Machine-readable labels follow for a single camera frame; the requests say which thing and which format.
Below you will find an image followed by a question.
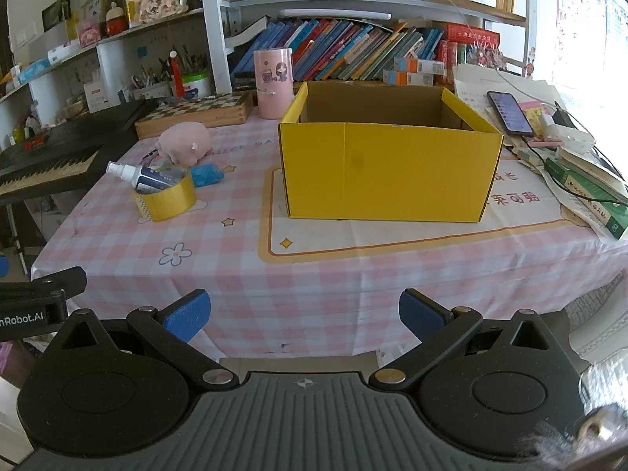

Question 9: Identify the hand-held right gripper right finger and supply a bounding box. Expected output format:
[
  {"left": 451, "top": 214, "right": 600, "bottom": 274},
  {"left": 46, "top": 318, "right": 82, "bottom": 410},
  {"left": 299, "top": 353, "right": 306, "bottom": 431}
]
[{"left": 369, "top": 288, "right": 575, "bottom": 393}]

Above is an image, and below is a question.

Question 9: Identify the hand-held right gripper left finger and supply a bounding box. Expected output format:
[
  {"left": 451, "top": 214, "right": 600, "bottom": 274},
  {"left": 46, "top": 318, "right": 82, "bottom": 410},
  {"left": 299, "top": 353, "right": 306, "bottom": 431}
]
[{"left": 50, "top": 288, "right": 239, "bottom": 394}]

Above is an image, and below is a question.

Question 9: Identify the yellow tape roll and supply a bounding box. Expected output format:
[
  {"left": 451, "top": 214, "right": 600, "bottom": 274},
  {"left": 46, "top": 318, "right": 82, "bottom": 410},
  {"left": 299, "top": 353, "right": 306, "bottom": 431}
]
[{"left": 131, "top": 168, "right": 198, "bottom": 223}]

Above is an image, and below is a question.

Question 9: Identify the white spray bottle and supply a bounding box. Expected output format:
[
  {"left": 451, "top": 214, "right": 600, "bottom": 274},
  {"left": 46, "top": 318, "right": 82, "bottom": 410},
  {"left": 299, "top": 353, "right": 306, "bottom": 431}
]
[{"left": 106, "top": 161, "right": 187, "bottom": 192}]

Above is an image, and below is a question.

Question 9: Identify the blue sponge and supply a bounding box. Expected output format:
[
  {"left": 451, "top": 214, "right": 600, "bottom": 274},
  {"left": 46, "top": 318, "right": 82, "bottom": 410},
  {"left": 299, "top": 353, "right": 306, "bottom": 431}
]
[{"left": 190, "top": 164, "right": 225, "bottom": 188}]

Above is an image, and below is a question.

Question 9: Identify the yellow cardboard box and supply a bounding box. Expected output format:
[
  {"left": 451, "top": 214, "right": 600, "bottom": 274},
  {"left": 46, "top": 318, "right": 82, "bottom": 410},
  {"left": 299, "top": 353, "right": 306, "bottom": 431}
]
[{"left": 278, "top": 81, "right": 504, "bottom": 223}]

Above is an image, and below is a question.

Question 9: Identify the pink pig plush toy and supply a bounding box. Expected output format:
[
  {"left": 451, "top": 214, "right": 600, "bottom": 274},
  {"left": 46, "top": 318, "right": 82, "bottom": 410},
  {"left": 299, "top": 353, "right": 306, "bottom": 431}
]
[{"left": 156, "top": 122, "right": 213, "bottom": 165}]

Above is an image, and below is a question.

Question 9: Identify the black electronic keyboard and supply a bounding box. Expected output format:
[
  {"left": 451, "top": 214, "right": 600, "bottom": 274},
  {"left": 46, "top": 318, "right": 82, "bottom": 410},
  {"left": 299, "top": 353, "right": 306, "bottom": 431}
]
[{"left": 0, "top": 99, "right": 160, "bottom": 202}]

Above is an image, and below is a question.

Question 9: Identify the white lace cloth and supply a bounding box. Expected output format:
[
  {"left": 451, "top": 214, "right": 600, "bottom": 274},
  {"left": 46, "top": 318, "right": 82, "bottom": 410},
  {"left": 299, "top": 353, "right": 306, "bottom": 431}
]
[{"left": 564, "top": 270, "right": 628, "bottom": 359}]

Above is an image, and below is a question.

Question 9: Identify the white box with red mark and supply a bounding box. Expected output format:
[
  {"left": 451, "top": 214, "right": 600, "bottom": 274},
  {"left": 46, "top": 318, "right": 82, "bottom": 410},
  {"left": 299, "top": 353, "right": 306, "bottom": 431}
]
[{"left": 83, "top": 81, "right": 115, "bottom": 113}]

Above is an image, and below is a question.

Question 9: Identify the grey fluffy cloth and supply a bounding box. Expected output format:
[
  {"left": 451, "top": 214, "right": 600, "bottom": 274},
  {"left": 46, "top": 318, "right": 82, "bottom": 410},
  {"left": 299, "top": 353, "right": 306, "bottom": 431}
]
[{"left": 515, "top": 353, "right": 628, "bottom": 471}]

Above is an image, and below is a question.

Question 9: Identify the wooden chessboard box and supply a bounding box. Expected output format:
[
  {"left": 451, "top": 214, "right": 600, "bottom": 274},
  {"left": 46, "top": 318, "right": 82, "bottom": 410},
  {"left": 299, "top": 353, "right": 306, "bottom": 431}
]
[{"left": 134, "top": 91, "right": 255, "bottom": 140}]

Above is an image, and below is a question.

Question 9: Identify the green thick book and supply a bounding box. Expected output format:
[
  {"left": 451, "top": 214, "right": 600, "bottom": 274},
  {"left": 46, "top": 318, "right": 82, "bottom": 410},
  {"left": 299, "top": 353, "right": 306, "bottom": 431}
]
[{"left": 544, "top": 157, "right": 628, "bottom": 241}]

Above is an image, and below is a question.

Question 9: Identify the white pen holder with pens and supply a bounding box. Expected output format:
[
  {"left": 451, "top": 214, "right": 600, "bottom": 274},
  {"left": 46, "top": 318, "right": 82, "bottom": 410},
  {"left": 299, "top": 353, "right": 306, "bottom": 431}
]
[{"left": 131, "top": 49, "right": 173, "bottom": 101}]

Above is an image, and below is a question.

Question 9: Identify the black smartphone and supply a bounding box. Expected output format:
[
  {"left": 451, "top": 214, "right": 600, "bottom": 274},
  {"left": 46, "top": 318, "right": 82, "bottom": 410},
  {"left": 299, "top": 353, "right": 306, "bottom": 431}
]
[{"left": 487, "top": 91, "right": 535, "bottom": 138}]

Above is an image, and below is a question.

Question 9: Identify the white tub with green lid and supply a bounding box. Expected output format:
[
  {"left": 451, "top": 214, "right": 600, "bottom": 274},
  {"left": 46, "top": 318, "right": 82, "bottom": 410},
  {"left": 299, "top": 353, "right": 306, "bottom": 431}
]
[{"left": 181, "top": 73, "right": 211, "bottom": 99}]

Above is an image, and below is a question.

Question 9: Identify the stack of white papers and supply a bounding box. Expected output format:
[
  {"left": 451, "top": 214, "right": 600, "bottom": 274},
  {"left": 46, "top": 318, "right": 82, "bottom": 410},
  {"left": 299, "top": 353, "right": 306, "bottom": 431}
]
[{"left": 452, "top": 64, "right": 555, "bottom": 123}]

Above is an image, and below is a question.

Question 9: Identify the red marker bottle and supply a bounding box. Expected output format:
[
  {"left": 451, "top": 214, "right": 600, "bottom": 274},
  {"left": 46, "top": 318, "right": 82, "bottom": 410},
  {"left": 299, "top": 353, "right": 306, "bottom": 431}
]
[{"left": 169, "top": 56, "right": 184, "bottom": 99}]

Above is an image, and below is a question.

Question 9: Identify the orange and white small box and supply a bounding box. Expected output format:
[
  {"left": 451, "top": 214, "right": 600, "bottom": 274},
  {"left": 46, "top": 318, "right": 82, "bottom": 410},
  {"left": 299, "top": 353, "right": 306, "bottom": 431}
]
[
  {"left": 395, "top": 56, "right": 445, "bottom": 73},
  {"left": 383, "top": 69, "right": 435, "bottom": 86}
]

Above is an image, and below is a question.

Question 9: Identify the black charger plug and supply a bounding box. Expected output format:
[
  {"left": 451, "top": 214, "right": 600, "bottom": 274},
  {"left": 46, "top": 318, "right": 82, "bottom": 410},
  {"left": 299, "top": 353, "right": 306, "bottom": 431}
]
[{"left": 552, "top": 103, "right": 577, "bottom": 128}]

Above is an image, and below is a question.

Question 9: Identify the pink cylindrical container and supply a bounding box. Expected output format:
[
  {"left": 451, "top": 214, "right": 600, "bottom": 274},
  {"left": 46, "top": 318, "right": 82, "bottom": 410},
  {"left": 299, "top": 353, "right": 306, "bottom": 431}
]
[{"left": 252, "top": 48, "right": 295, "bottom": 120}]

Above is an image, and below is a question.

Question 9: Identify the red and white doll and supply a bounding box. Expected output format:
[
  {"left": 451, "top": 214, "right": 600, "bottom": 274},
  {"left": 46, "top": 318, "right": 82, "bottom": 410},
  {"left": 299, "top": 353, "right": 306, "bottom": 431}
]
[{"left": 105, "top": 2, "right": 129, "bottom": 37}]

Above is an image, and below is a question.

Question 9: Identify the row of leaning books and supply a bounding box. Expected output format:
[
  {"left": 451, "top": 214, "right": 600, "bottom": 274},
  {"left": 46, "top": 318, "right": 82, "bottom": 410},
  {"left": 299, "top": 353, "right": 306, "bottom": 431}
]
[{"left": 230, "top": 18, "right": 448, "bottom": 82}]

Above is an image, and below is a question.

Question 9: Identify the white shelf unit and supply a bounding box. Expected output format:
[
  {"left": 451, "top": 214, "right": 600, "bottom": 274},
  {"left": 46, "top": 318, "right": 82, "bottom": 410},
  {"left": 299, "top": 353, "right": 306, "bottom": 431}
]
[{"left": 0, "top": 0, "right": 555, "bottom": 123}]

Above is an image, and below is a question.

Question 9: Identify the red cardboard box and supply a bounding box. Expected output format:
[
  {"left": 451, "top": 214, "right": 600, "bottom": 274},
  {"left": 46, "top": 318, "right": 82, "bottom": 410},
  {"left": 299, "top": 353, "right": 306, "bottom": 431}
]
[{"left": 444, "top": 22, "right": 501, "bottom": 67}]

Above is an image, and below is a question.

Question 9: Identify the black charging cable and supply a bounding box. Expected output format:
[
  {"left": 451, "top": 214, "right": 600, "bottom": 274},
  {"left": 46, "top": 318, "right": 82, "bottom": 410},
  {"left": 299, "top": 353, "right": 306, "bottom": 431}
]
[{"left": 520, "top": 135, "right": 628, "bottom": 207}]

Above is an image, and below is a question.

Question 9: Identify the wall poster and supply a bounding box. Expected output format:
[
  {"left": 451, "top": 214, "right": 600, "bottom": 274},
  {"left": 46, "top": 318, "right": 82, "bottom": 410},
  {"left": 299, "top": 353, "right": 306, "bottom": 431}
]
[{"left": 554, "top": 0, "right": 628, "bottom": 89}]

